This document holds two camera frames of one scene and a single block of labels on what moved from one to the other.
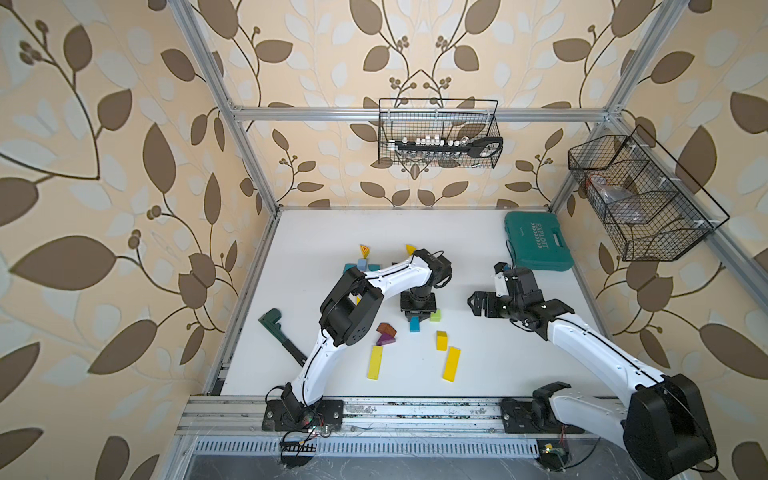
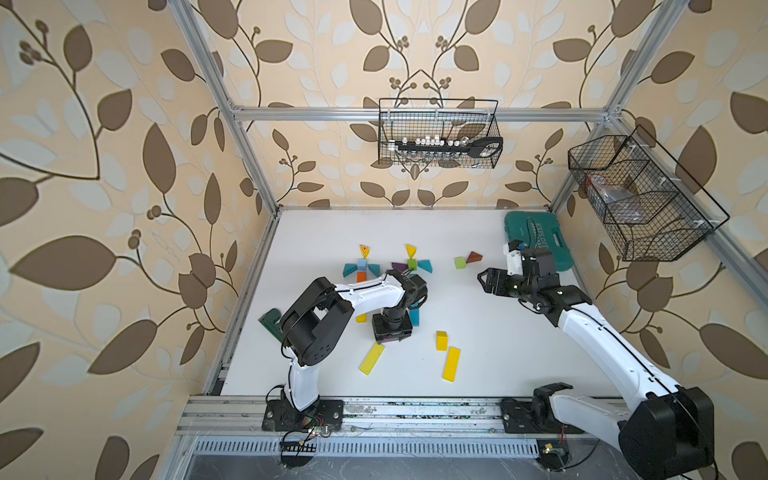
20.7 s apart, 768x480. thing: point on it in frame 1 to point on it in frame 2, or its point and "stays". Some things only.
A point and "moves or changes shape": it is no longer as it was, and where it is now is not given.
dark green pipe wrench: x=270 y=321 stays
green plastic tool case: x=537 y=241 stays
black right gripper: x=489 y=303 to x=493 y=274
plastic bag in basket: x=620 y=204 stays
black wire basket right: x=651 y=208 stays
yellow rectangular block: x=451 y=364 stays
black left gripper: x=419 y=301 to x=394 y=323
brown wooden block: x=386 y=328 moves or changes shape
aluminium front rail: x=366 y=415 stays
